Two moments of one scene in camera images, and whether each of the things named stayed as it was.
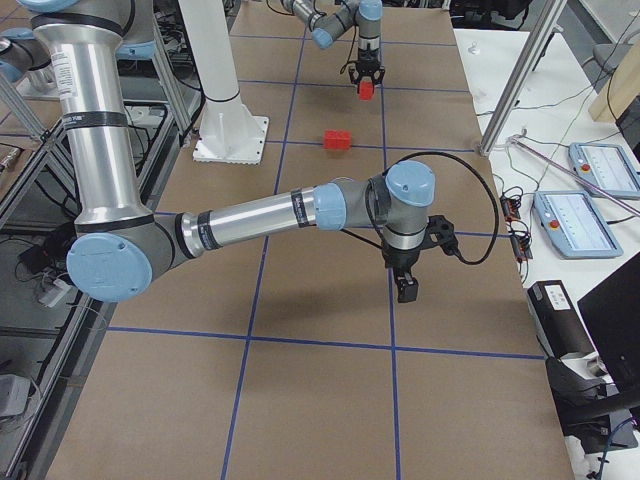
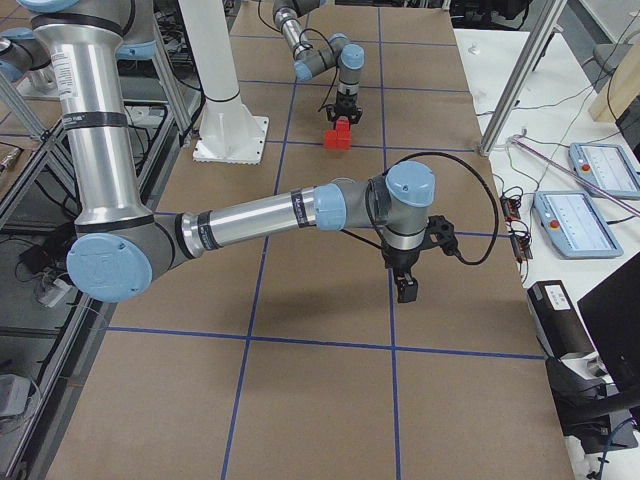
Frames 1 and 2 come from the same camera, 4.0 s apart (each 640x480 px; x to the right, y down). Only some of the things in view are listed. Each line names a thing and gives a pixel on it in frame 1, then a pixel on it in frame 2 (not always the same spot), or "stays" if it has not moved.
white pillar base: x=229 y=132 stays
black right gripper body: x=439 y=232 stays
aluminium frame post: x=550 y=15 stays
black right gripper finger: x=407 y=286 stays
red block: x=365 y=89 → x=342 y=126
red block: x=341 y=139 stays
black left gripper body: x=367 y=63 → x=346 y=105
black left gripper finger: x=377 y=81 → x=355 y=119
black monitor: x=611 y=316 stays
